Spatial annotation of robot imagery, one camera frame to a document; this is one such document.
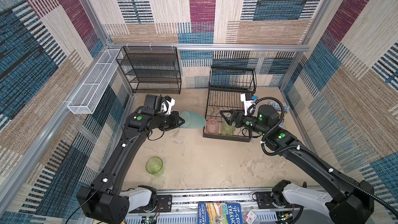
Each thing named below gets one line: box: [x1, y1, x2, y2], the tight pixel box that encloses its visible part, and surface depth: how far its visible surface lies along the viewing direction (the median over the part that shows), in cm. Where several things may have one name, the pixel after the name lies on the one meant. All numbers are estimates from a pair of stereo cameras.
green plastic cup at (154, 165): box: [145, 156, 164, 175], surface depth 85 cm
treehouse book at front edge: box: [197, 202, 244, 224], surface depth 70 cm
